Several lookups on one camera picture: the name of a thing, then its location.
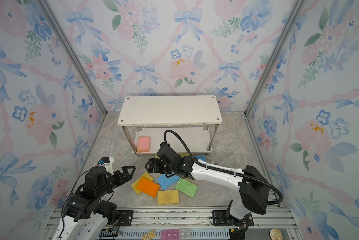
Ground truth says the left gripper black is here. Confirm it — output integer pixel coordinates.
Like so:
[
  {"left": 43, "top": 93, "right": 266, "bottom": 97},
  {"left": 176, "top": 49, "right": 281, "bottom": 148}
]
[{"left": 98, "top": 164, "right": 136, "bottom": 198}]

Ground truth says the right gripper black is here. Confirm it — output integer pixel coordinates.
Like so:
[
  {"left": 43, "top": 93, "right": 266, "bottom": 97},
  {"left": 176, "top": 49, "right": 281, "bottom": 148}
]
[{"left": 144, "top": 156, "right": 177, "bottom": 173}]

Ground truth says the white two-tier shelf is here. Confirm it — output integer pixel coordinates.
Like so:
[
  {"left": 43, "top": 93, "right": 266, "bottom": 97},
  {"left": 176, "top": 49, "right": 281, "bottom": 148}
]
[{"left": 118, "top": 95, "right": 222, "bottom": 155}]

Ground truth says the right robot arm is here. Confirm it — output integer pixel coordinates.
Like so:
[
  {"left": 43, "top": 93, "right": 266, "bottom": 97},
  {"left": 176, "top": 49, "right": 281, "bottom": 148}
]
[{"left": 145, "top": 143, "right": 269, "bottom": 226}]

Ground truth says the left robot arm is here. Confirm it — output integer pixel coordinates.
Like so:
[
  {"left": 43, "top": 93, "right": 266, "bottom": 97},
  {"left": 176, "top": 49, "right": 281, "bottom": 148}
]
[{"left": 52, "top": 166, "right": 136, "bottom": 240}]

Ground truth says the yellow sponge under orange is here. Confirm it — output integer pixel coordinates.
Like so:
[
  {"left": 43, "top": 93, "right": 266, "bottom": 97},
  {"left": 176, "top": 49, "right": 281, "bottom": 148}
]
[{"left": 131, "top": 172, "right": 154, "bottom": 195}]

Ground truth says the blue sponge centre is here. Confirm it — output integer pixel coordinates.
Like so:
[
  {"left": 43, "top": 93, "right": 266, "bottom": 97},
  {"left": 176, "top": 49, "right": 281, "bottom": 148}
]
[{"left": 157, "top": 175, "right": 180, "bottom": 190}]

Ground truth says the yellow sponge bottom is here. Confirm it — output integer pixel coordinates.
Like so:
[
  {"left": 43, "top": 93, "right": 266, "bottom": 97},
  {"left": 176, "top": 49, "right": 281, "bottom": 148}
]
[{"left": 157, "top": 190, "right": 180, "bottom": 206}]

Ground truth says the green sponge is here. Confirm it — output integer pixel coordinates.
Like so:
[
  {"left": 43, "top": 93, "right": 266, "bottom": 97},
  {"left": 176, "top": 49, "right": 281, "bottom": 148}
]
[{"left": 175, "top": 179, "right": 198, "bottom": 199}]

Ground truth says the blue sponge under pink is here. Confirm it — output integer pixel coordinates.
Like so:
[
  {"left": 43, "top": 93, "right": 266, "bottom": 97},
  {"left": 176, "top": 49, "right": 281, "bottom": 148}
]
[{"left": 194, "top": 155, "right": 206, "bottom": 162}]

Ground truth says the yellow patterned card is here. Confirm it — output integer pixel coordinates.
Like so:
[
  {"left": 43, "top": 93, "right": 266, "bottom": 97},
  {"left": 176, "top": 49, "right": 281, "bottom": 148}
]
[{"left": 142, "top": 230, "right": 157, "bottom": 240}]

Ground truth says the pink plastic box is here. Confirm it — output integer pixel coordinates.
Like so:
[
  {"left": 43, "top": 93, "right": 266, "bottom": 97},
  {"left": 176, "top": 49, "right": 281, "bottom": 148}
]
[{"left": 161, "top": 229, "right": 180, "bottom": 240}]

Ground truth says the clear plastic box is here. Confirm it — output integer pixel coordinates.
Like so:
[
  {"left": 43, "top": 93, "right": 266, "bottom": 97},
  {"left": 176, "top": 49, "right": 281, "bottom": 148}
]
[{"left": 179, "top": 228, "right": 192, "bottom": 240}]

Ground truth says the round patterned disc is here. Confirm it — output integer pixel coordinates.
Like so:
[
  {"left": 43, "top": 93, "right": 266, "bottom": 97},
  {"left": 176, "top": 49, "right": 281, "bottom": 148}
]
[{"left": 269, "top": 229, "right": 283, "bottom": 240}]

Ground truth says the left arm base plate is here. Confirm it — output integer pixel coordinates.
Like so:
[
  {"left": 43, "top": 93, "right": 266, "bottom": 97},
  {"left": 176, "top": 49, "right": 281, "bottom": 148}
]
[{"left": 107, "top": 210, "right": 134, "bottom": 227}]

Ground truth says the black corrugated cable hose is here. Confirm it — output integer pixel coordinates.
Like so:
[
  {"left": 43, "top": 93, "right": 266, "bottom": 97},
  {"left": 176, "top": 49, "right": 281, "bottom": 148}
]
[{"left": 164, "top": 129, "right": 284, "bottom": 205}]

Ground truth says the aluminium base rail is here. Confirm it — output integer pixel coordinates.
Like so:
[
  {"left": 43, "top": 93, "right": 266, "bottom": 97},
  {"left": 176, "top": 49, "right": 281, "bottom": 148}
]
[{"left": 97, "top": 207, "right": 302, "bottom": 240}]

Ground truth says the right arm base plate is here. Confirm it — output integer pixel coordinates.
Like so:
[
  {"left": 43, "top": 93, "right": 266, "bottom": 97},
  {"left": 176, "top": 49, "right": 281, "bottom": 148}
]
[{"left": 209, "top": 210, "right": 254, "bottom": 227}]

